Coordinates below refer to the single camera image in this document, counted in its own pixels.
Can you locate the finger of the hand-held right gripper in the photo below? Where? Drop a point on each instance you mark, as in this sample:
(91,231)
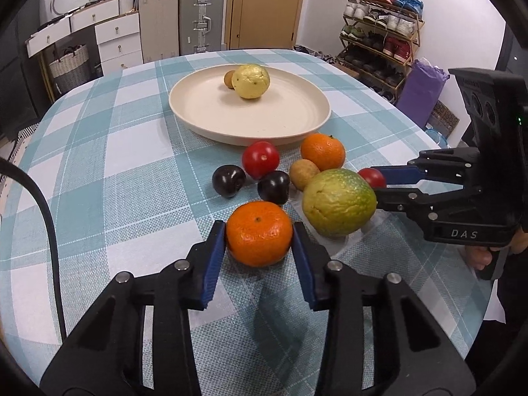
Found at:
(396,200)
(398,174)

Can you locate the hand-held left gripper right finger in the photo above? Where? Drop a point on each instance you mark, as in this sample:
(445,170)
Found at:
(303,264)

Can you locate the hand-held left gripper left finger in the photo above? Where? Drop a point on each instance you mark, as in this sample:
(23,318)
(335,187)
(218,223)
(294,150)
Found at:
(214,258)

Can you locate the small red tomato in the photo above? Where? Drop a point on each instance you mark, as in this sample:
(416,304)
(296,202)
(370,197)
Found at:
(373,177)

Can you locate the orange mandarin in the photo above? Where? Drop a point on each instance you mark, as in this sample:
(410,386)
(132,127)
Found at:
(323,151)
(259,235)

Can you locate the green-yellow guava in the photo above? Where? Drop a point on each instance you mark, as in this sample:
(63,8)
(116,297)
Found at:
(338,204)

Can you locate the dark purple plum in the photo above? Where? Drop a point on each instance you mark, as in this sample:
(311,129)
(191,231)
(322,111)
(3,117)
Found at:
(274,187)
(228,180)

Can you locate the brown kiwi fruit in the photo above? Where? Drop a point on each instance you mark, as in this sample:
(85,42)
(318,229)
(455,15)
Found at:
(302,172)

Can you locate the large red tomato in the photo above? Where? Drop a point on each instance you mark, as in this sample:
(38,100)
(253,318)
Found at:
(260,159)

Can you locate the cream round plate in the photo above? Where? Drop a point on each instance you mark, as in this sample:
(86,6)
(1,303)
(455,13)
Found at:
(268,117)

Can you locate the person's right hand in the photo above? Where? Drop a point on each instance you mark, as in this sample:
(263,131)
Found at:
(479,258)

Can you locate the patterned door mat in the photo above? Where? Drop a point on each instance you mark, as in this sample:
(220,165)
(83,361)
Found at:
(443,117)

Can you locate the purple paper bag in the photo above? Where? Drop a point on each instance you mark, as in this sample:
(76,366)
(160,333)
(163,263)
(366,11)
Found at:
(420,90)

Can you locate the person's dark clothing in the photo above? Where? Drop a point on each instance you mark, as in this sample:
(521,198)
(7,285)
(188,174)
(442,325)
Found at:
(507,317)

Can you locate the shoe rack with shoes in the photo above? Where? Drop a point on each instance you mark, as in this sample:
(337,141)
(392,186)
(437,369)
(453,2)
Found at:
(383,20)

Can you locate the pale yellow guava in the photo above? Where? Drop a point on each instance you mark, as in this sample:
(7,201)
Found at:
(250,81)

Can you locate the small brown longan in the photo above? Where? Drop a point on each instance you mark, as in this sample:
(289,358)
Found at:
(228,79)

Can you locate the wooden door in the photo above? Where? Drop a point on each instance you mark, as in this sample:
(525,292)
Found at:
(264,6)

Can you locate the striped rug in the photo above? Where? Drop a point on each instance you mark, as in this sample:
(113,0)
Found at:
(24,136)

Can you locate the white drawer chest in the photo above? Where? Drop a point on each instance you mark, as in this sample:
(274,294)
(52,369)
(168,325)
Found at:
(119,45)

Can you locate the woven laundry basket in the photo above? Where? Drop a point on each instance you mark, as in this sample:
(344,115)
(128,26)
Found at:
(70,70)

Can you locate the silver suitcase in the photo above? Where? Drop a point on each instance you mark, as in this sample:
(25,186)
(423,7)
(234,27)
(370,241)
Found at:
(202,18)

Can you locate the beige suitcase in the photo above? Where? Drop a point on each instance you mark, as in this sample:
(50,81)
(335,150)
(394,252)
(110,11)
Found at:
(159,22)

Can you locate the white dressing desk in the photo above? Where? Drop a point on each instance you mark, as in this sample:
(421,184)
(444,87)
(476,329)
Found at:
(86,16)

